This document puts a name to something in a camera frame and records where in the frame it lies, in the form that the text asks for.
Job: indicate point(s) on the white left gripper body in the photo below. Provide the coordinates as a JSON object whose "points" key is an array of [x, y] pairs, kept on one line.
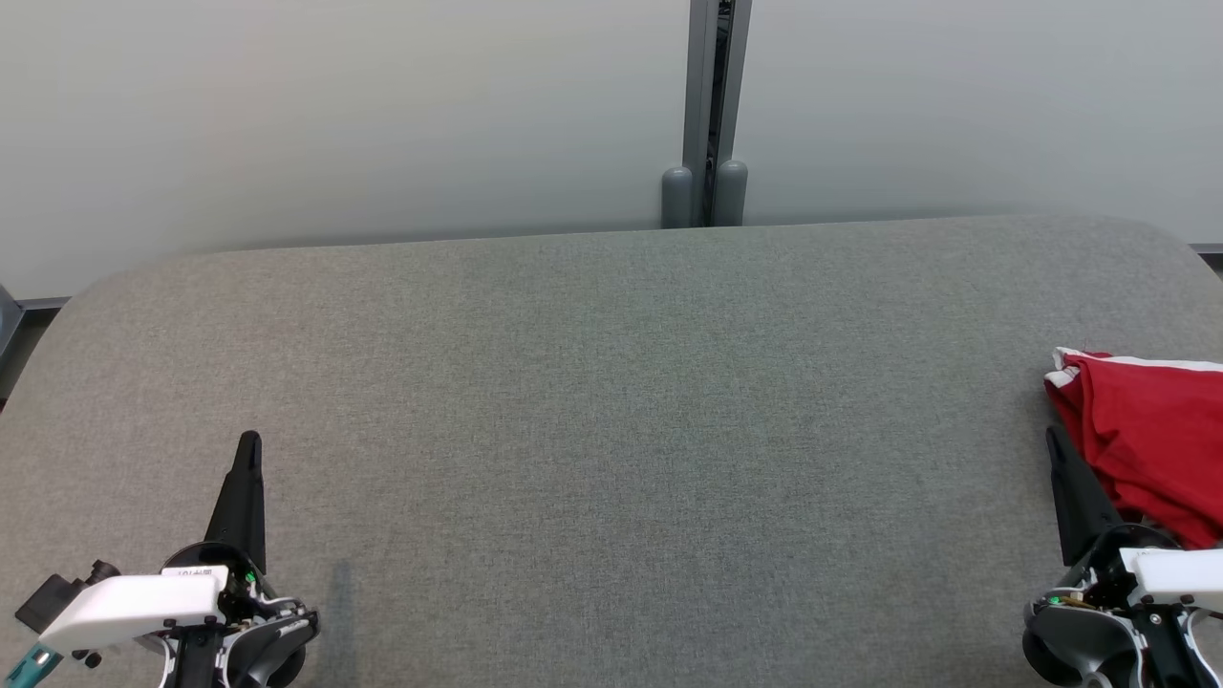
{"points": [[134, 607]]}

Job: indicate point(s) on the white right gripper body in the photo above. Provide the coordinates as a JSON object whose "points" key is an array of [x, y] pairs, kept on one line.
{"points": [[1180, 578]]}

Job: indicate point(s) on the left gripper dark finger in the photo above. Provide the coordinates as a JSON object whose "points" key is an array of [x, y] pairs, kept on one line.
{"points": [[244, 506]]}

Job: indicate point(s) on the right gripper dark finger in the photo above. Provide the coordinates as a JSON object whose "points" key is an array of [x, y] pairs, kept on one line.
{"points": [[1080, 506]]}

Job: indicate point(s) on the red shorts white trim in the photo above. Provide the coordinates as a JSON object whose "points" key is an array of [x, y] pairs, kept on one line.
{"points": [[1156, 440]]}

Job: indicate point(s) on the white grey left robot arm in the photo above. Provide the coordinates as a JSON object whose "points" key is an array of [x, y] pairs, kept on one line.
{"points": [[277, 650]]}

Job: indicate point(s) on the grey fabric sofa surface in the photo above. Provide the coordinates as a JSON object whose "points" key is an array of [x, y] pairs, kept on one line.
{"points": [[621, 430]]}

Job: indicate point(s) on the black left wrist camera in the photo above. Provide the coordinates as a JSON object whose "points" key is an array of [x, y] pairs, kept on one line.
{"points": [[48, 602]]}

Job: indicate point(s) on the teal left camera connector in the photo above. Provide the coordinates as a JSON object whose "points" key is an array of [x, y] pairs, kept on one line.
{"points": [[33, 661]]}

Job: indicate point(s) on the grey cylindrical post cap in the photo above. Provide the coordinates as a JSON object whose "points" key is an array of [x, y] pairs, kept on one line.
{"points": [[731, 191], [676, 196]]}

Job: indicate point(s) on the grey metal partition post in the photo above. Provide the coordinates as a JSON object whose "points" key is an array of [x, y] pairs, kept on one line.
{"points": [[715, 86]]}

